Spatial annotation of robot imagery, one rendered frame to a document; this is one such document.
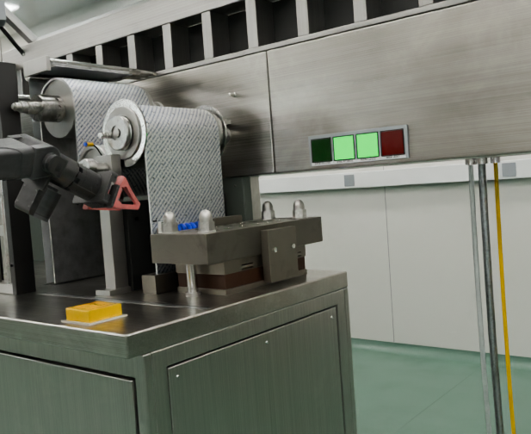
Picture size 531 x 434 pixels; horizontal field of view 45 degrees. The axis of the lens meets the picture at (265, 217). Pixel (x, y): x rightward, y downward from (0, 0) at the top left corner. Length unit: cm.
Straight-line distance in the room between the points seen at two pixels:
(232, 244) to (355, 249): 293
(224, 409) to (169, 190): 50
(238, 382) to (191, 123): 61
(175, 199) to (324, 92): 41
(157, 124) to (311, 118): 36
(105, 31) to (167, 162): 72
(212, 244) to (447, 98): 55
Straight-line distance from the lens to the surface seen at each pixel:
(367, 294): 418
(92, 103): 162
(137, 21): 194
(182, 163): 146
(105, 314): 115
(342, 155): 144
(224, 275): 128
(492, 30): 133
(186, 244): 126
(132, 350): 103
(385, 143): 139
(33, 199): 120
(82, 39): 214
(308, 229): 148
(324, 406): 148
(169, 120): 145
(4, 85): 161
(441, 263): 392
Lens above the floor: 112
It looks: 3 degrees down
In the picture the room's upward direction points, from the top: 4 degrees counter-clockwise
